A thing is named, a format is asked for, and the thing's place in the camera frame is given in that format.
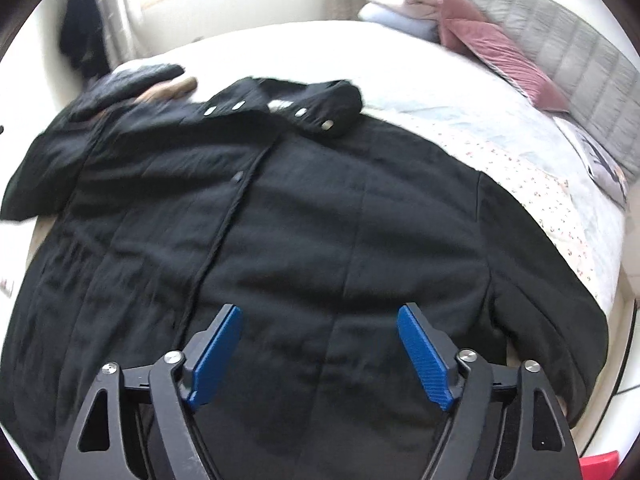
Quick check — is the bed with cherry sheet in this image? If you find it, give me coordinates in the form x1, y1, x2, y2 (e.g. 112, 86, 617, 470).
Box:
0, 19, 627, 441

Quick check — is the large black coat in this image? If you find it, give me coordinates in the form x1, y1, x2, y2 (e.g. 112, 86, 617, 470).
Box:
0, 77, 610, 480

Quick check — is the grey padded headboard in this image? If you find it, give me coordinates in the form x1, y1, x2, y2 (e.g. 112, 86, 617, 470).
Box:
470, 0, 640, 182

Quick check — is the grey printed pillow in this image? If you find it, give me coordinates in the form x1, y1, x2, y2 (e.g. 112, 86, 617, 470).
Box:
551, 115, 628, 209

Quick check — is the black quilted jacket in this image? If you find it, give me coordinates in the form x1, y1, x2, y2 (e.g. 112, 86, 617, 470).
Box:
64, 64, 184, 122

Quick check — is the sheer white curtain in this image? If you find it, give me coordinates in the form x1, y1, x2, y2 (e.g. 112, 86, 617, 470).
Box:
96, 0, 146, 68

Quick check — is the black hanging garment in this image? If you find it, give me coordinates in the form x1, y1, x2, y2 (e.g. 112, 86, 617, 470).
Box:
58, 0, 111, 84

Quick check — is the light blue pillow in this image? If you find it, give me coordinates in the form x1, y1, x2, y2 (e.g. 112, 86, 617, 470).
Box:
358, 3, 440, 44

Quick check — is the pink velvet pillow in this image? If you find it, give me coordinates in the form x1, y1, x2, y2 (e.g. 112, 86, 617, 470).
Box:
408, 0, 568, 112

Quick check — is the red plastic chair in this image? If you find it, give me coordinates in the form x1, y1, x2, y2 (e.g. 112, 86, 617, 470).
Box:
579, 451, 620, 480

